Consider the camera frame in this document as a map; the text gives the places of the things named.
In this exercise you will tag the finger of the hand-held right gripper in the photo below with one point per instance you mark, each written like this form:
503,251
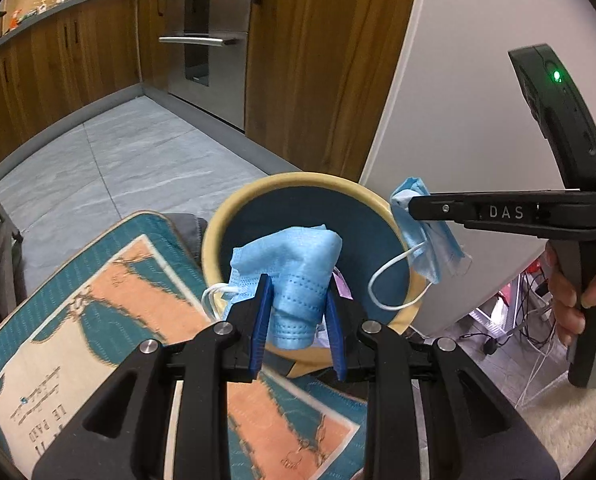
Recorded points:
438,208

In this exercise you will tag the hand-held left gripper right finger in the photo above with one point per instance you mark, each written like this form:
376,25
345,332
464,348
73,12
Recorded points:
337,350

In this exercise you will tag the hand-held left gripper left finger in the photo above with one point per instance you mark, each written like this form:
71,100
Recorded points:
260,340

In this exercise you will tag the blue face mask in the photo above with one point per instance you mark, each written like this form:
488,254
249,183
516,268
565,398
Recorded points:
433,245
298,270

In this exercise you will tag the white purple wrapper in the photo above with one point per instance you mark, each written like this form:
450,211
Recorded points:
343,286

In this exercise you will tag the yellow rimmed teal wastebasket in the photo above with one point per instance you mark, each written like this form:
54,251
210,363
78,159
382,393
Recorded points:
298,205

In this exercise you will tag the person's right hand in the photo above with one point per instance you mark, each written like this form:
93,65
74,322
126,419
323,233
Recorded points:
565,305

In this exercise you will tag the grey cloth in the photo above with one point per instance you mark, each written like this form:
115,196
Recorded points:
190,235

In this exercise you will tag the teal orange printed mat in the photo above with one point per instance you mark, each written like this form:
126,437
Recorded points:
128,310

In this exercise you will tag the black power plug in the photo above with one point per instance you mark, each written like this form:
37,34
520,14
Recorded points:
492,346

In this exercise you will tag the tall wooden cabinet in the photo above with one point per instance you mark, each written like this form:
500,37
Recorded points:
328,60

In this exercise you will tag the beige rug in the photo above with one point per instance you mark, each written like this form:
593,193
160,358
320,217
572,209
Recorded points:
568,425

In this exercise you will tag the dark cloth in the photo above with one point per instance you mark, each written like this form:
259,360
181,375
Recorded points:
5,270

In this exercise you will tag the stainless steel oven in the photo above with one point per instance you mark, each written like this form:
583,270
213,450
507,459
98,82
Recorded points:
208,45

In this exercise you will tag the wooden base cabinets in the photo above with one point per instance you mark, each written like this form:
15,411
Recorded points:
68,70

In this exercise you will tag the grey kitchen countertop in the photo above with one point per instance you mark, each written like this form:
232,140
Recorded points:
53,12

